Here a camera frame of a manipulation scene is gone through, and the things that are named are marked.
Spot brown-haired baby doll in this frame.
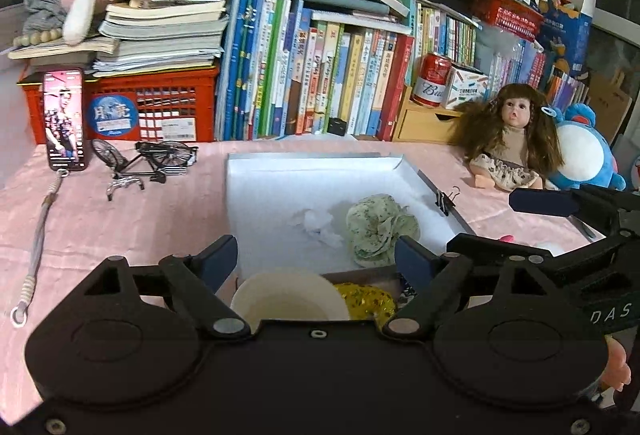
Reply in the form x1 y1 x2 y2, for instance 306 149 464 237
449 83 564 192

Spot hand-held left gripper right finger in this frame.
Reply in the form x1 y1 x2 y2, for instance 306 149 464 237
381 236 577 340

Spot wooden desktop drawer box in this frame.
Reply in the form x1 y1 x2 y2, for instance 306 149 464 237
392 85 470 146

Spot red drink can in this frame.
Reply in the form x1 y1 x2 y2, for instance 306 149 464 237
411 53 454 108

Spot stack of paperback books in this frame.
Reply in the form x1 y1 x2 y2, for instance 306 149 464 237
92 0 231 78

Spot small white patterned carton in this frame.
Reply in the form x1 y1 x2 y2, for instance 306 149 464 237
442 62 490 110

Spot black binder clip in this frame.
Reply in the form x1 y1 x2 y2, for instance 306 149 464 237
433 186 462 217

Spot white crumpled tissue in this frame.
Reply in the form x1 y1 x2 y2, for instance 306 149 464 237
291 209 346 249

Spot row of thin colourful books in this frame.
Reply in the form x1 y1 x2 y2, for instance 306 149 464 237
414 0 592 112

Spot person's right hand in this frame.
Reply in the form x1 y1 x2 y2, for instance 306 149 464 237
599 336 632 392

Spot grey knitted cloth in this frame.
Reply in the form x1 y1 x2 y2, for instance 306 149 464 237
22 0 69 36

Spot row of upright children's books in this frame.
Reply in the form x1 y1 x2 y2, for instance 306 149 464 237
214 0 417 142

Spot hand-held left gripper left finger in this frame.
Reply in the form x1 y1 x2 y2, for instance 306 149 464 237
82 234 252 340

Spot teal notebook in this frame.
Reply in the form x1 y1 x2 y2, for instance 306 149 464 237
273 0 392 16

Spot smartphone with lit screen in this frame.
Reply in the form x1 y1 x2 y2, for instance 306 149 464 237
42 68 92 172

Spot blue printed carton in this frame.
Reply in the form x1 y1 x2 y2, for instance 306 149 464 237
534 0 598 79

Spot white shallow cardboard box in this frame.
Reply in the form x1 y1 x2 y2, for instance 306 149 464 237
225 152 477 277

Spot green floral fabric scrunchie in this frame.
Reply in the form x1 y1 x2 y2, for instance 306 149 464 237
346 194 421 268

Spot white paper cup black doodles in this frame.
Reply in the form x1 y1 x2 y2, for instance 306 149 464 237
231 267 351 335

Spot wooden bead string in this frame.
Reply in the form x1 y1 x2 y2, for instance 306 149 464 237
12 28 64 48

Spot clear plastic bag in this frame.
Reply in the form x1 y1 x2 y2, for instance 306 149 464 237
477 24 523 62

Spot black miniature bicycle model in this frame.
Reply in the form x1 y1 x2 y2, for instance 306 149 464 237
90 138 199 202

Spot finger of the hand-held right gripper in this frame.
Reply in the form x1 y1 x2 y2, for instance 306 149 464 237
509 185 640 237
446 231 608 259

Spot red plastic crate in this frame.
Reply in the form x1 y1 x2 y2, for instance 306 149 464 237
17 64 222 146

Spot blue and white plush toy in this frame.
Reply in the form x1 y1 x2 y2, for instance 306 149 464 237
541 102 627 192

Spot red mesh basket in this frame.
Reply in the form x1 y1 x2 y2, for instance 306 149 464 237
467 0 546 42

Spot brown cardboard box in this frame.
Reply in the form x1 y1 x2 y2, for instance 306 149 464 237
584 69 634 146

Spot gold sequin pouch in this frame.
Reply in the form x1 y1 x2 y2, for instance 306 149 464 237
334 283 399 322

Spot pink tablecloth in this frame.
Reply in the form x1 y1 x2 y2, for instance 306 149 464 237
0 139 640 416

